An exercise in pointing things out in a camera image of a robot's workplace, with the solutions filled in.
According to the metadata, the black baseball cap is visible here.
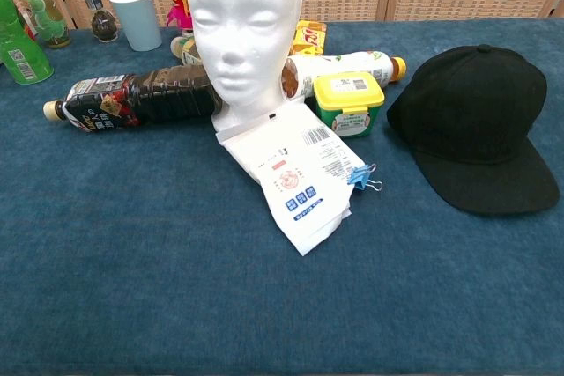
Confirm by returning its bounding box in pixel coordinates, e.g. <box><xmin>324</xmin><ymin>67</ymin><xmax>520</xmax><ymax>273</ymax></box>
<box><xmin>386</xmin><ymin>44</ymin><xmax>560</xmax><ymax>218</ymax></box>

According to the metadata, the white yogurt bottle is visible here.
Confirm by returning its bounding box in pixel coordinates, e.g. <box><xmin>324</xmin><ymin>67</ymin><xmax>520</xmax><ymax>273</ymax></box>
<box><xmin>281</xmin><ymin>50</ymin><xmax>407</xmax><ymax>102</ymax></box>

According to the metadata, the white foam mannequin head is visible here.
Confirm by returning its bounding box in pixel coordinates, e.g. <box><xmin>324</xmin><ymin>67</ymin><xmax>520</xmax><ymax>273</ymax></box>
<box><xmin>185</xmin><ymin>0</ymin><xmax>309</xmax><ymax>134</ymax></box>

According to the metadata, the white plastic packet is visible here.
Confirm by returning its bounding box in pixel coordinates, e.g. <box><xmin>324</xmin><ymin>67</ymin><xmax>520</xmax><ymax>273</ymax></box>
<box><xmin>215</xmin><ymin>102</ymin><xmax>367</xmax><ymax>257</ymax></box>

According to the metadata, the blue binder clip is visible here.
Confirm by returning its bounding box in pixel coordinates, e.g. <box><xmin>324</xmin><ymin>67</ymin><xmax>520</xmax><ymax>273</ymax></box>
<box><xmin>346</xmin><ymin>163</ymin><xmax>383</xmax><ymax>195</ymax></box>

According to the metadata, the yellow square container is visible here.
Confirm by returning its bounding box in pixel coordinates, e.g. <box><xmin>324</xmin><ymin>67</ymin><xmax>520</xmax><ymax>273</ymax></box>
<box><xmin>312</xmin><ymin>71</ymin><xmax>386</xmax><ymax>139</ymax></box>

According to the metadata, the yellow snack packet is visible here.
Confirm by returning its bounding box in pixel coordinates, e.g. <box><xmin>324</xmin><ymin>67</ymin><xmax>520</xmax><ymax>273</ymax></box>
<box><xmin>290</xmin><ymin>19</ymin><xmax>328</xmax><ymax>58</ymax></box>

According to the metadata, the dark coffee plastic bottle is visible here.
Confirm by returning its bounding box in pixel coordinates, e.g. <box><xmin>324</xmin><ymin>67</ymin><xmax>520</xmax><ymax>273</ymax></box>
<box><xmin>42</xmin><ymin>63</ymin><xmax>224</xmax><ymax>134</ymax></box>

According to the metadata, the clear tea bottle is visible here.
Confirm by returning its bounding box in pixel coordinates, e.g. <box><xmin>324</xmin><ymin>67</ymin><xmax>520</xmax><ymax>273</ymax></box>
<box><xmin>170</xmin><ymin>34</ymin><xmax>204</xmax><ymax>67</ymax></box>

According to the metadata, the blue table cloth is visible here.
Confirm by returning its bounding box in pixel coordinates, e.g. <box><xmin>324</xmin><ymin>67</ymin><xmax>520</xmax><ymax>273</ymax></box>
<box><xmin>0</xmin><ymin>18</ymin><xmax>564</xmax><ymax>376</ymax></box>

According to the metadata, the pale blue plastic cup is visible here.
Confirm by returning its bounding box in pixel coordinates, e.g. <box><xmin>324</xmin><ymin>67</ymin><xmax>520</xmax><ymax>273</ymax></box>
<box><xmin>108</xmin><ymin>0</ymin><xmax>163</xmax><ymax>53</ymax></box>

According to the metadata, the black pepper grinder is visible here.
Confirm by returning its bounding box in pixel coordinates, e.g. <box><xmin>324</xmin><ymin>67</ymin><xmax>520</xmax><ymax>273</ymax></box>
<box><xmin>70</xmin><ymin>0</ymin><xmax>120</xmax><ymax>44</ymax></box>

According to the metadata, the small green dinosaur bottle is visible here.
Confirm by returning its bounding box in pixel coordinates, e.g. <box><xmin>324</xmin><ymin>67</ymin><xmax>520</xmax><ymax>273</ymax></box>
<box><xmin>21</xmin><ymin>0</ymin><xmax>72</xmax><ymax>49</ymax></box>

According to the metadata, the green chips can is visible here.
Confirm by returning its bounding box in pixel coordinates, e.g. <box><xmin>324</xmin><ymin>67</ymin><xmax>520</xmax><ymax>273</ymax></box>
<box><xmin>0</xmin><ymin>0</ymin><xmax>55</xmax><ymax>85</ymax></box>

